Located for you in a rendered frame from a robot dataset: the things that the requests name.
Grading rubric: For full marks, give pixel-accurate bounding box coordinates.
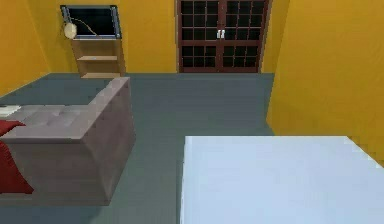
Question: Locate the dark red glazed door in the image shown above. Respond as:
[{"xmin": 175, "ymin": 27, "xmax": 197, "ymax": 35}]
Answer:
[
  {"xmin": 176, "ymin": 0, "xmax": 224, "ymax": 73},
  {"xmin": 221, "ymin": 0, "xmax": 270, "ymax": 73}
]

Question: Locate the wooden shelf unit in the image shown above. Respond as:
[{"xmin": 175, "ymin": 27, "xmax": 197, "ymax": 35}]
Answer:
[{"xmin": 70, "ymin": 37, "xmax": 127, "ymax": 80}]

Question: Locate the pale blue table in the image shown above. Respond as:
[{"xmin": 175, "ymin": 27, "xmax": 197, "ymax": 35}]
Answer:
[{"xmin": 179, "ymin": 135, "xmax": 384, "ymax": 224}]

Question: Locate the grey sofa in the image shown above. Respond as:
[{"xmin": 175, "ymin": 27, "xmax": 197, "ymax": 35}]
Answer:
[{"xmin": 0, "ymin": 76, "xmax": 137, "ymax": 207}]

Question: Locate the black television set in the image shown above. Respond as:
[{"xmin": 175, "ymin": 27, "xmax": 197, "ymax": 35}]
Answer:
[{"xmin": 59, "ymin": 4, "xmax": 123, "ymax": 40}]

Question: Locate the white round lamp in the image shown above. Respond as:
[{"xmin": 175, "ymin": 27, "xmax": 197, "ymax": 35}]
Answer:
[{"xmin": 63, "ymin": 22, "xmax": 78, "ymax": 40}]

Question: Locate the white flat book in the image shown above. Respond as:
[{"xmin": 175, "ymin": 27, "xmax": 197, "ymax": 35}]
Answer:
[{"xmin": 0, "ymin": 104, "xmax": 22, "ymax": 118}]

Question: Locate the red cloth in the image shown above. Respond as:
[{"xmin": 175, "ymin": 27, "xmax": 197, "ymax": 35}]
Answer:
[{"xmin": 0, "ymin": 120, "xmax": 35, "ymax": 195}]

